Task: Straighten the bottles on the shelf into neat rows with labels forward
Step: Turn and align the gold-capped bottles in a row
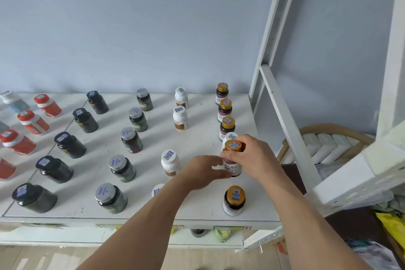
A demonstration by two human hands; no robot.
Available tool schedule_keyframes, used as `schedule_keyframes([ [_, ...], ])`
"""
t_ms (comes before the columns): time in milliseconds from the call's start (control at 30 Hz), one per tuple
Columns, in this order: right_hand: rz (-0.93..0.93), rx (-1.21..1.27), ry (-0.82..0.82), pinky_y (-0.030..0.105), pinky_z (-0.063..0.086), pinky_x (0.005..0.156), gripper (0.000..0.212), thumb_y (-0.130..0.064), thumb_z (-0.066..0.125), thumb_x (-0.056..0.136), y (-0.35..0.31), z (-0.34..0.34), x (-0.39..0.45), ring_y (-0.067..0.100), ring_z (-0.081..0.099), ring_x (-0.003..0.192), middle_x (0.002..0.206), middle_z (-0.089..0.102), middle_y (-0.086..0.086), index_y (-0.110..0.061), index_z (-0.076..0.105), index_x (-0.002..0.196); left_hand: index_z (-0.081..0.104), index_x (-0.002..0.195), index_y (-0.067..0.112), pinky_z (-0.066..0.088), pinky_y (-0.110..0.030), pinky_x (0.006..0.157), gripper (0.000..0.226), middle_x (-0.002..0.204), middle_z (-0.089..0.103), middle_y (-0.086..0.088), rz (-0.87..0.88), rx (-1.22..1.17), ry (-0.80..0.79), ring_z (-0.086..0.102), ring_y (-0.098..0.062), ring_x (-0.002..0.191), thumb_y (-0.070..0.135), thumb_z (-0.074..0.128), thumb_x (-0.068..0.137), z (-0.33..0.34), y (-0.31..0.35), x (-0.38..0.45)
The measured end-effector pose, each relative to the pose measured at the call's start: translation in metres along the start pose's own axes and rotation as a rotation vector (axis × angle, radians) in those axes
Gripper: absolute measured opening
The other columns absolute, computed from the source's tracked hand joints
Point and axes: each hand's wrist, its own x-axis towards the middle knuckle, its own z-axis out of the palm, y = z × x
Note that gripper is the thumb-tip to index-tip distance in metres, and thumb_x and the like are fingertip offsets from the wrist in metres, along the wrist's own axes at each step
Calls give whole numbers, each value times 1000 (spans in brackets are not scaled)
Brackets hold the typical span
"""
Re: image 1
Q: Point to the person's left hand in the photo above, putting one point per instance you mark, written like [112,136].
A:
[202,173]

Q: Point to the person's right hand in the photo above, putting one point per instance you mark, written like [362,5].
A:
[258,159]

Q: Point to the gold cap bottles group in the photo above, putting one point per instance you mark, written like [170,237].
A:
[222,94]
[234,167]

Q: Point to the white bottle gold cap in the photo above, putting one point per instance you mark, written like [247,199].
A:
[225,111]
[227,128]
[234,200]

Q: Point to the black bottle black cap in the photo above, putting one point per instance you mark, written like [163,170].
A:
[85,121]
[54,170]
[70,145]
[34,198]
[97,102]

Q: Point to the red bottle red cap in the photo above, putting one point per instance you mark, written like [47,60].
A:
[19,143]
[7,169]
[49,106]
[34,123]

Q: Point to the person's right forearm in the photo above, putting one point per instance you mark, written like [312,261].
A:
[310,225]

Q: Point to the person's left forearm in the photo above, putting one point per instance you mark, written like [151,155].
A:
[136,231]

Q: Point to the white metal shelf rack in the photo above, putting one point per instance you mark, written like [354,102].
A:
[208,206]

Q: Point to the light green flask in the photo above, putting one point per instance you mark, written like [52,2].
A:
[221,235]

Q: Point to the stack of white rolls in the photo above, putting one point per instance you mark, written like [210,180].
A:
[324,146]

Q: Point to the rattan chair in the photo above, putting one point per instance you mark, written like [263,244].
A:
[329,126]

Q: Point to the yellow plastic bag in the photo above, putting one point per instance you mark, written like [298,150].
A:
[392,225]

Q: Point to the crumpled silver plastic bag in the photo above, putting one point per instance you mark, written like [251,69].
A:
[373,255]

